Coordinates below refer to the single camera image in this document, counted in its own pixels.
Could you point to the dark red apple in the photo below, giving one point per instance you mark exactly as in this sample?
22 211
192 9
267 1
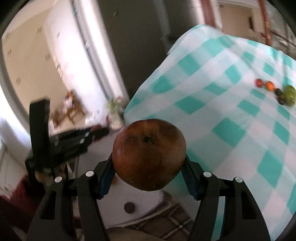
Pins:
148 157

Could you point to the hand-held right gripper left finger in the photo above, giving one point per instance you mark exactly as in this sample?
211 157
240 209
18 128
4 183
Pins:
106 180

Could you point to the white box with purple rim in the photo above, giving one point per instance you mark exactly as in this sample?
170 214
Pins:
143 204

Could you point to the teal checked tablecloth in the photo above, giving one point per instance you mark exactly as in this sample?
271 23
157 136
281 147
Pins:
208 92

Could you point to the orange tangerine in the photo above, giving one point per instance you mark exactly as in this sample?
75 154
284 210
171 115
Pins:
269 86

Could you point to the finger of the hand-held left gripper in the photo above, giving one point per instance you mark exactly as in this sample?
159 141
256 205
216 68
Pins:
74 142
39 129

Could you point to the bag of green vegetables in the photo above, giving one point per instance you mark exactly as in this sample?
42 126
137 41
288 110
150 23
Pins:
115 111

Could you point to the red tomato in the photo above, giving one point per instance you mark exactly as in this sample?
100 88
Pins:
259 83

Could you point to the green tomato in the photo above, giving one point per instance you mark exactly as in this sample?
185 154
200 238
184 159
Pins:
290 95

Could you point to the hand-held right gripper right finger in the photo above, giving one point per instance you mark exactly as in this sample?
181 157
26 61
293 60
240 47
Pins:
190 183

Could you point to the wooden chair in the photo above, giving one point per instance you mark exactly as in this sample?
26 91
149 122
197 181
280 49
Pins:
74 106

